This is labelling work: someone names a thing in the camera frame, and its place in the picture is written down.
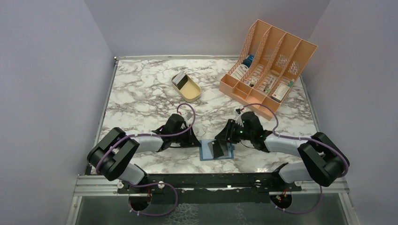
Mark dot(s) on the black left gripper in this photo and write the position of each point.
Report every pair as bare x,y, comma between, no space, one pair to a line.
192,140

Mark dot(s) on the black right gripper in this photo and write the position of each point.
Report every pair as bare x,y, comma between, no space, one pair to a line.
226,133

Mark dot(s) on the black credit card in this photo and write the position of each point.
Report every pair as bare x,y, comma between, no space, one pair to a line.
224,148
215,149

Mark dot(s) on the blue card holder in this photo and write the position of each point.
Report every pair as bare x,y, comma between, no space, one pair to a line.
205,152

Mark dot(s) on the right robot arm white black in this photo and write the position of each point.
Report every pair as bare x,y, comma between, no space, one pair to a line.
319,163

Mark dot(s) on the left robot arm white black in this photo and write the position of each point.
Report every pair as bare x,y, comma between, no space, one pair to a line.
112,155

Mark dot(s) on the stack of cards in tray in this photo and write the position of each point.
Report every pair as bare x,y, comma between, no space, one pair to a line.
180,80

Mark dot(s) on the beige oval tray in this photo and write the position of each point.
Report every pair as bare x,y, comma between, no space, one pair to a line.
190,92

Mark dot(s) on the small items in organizer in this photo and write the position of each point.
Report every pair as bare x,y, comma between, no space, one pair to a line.
251,82

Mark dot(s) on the white box in organizer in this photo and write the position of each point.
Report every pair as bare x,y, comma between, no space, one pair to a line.
240,71

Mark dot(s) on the red white medicine box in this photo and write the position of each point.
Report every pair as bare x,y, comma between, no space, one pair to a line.
280,92

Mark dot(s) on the blue bottle in organizer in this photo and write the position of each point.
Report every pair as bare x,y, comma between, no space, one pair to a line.
248,61

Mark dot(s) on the orange file organizer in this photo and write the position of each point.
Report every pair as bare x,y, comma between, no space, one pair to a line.
279,57

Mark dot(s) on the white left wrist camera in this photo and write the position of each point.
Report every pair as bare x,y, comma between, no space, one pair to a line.
188,116

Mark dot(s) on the black mounting rail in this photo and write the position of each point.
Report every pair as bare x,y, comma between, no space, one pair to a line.
205,188

